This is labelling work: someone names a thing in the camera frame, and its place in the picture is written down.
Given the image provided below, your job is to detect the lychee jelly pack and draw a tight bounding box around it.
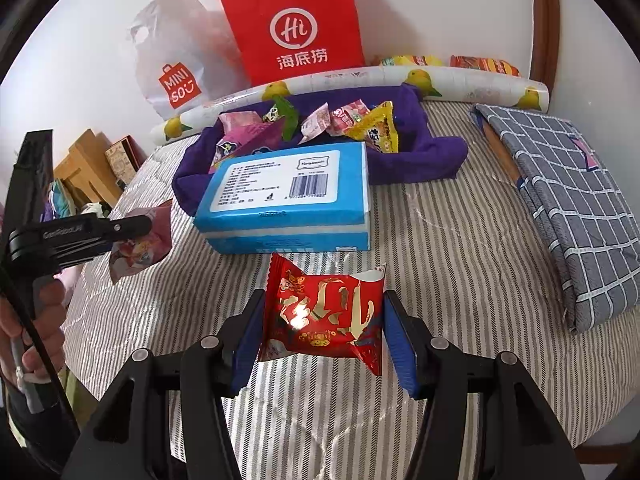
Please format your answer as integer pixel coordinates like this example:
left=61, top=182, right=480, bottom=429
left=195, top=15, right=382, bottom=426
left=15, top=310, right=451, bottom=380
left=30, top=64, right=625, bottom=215
left=329, top=100, right=370, bottom=136

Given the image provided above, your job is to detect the brown wooden door frame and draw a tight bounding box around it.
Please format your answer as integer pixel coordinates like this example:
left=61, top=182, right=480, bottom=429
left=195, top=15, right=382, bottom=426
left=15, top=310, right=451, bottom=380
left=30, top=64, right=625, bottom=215
left=529, top=0, right=561, bottom=93

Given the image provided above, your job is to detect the lemon print paper roll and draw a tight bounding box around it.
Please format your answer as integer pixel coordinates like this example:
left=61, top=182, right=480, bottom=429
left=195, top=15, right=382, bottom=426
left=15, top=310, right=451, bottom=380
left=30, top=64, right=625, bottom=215
left=150, top=65, right=550, bottom=145

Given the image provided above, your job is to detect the orange chips bag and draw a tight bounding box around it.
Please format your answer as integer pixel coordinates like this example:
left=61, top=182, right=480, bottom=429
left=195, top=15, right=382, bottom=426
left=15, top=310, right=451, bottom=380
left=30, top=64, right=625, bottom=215
left=449, top=55, right=521, bottom=77

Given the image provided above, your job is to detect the pink yellow snack bag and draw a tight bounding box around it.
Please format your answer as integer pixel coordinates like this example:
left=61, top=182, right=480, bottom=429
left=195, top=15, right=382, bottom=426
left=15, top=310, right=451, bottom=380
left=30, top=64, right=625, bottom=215
left=209, top=119, right=284, bottom=174

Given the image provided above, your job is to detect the white Miniso plastic bag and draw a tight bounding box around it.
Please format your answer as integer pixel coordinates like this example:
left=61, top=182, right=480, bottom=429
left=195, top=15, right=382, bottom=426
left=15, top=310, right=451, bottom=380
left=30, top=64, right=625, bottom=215
left=127, top=0, right=250, bottom=120

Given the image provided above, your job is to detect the wooden rack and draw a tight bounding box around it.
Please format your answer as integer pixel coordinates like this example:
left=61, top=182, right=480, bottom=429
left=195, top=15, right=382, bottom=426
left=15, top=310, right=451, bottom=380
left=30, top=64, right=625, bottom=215
left=53, top=129, right=122, bottom=208

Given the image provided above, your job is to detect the grey checked folded cloth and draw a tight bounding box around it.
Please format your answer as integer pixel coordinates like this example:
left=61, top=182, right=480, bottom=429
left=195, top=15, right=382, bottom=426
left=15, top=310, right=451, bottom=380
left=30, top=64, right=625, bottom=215
left=475, top=104, right=639, bottom=333

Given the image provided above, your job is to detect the striped quilted table cover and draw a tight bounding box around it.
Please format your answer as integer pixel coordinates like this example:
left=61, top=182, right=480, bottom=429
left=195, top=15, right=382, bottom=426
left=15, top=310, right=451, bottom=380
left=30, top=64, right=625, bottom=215
left=65, top=102, right=639, bottom=479

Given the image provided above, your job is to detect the pink bear lollipop pack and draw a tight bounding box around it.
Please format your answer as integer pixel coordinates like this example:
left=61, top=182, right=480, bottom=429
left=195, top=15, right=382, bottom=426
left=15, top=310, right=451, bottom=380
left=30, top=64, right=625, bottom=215
left=262, top=103, right=283, bottom=122

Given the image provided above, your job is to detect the pale pink peach pack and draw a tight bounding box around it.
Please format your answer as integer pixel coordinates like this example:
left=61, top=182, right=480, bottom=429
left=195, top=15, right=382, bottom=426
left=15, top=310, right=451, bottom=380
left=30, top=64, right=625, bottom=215
left=218, top=110, right=262, bottom=133

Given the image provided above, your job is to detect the yellow triangular snack bag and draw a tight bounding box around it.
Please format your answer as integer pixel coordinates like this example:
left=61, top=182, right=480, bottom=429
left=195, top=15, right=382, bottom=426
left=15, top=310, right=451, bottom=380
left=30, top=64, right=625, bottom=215
left=345, top=101, right=399, bottom=154

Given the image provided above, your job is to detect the pink cartoon candy pack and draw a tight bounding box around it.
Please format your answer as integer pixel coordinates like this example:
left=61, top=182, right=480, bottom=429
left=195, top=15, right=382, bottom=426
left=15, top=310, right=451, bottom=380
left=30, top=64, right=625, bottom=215
left=108, top=200, right=172, bottom=284

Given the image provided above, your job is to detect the red gold snack pack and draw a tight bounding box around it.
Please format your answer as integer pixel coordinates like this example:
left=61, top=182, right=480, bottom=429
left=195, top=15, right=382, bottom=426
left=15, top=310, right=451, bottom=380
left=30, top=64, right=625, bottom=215
left=258, top=254, right=386, bottom=376

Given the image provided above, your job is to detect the green snack bag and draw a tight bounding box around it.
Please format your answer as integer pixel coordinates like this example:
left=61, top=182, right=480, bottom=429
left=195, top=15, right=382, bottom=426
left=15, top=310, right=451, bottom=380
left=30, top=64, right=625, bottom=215
left=273, top=96, right=299, bottom=141

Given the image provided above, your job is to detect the purple towel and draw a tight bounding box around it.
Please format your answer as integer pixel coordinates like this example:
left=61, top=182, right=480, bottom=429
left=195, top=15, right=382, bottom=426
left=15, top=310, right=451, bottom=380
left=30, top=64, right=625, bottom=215
left=171, top=84, right=469, bottom=217

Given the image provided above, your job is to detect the person left hand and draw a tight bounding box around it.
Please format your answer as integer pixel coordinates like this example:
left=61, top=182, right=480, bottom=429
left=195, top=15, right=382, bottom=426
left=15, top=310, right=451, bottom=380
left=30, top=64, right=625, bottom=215
left=1, top=278, right=66, bottom=386

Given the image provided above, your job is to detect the yellow chips bag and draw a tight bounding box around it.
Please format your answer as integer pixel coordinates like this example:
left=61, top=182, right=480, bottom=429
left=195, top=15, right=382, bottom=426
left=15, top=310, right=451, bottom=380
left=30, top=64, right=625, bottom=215
left=378, top=54, right=444, bottom=66

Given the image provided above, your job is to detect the light pink label pack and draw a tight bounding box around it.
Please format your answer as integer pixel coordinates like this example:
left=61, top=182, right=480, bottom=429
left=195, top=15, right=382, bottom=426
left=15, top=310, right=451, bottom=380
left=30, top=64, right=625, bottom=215
left=299, top=103, right=331, bottom=144

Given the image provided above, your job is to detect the red Haidilao paper bag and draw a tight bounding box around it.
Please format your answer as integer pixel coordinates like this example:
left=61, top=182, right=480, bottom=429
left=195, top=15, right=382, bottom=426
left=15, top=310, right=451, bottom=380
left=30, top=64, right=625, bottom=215
left=220, top=0, right=366, bottom=86

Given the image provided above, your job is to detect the blue tissue box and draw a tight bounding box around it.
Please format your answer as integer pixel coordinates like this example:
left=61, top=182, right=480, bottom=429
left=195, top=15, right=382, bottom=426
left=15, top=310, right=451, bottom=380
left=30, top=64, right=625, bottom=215
left=193, top=142, right=371, bottom=255

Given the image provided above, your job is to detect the brown patterned book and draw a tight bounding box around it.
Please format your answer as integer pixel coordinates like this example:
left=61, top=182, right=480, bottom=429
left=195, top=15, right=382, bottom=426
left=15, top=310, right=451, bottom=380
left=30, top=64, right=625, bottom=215
left=104, top=136, right=144, bottom=188

